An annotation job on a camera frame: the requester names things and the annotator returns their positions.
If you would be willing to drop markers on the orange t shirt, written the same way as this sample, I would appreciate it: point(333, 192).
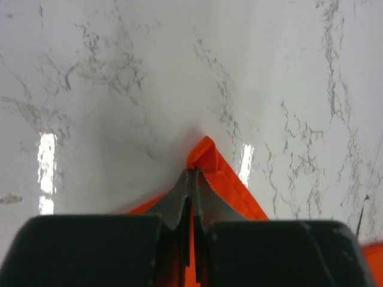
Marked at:
point(226, 183)

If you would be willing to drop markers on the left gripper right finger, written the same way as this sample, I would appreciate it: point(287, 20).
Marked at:
point(233, 250)

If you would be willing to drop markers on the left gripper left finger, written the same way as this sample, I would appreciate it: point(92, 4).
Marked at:
point(146, 249)

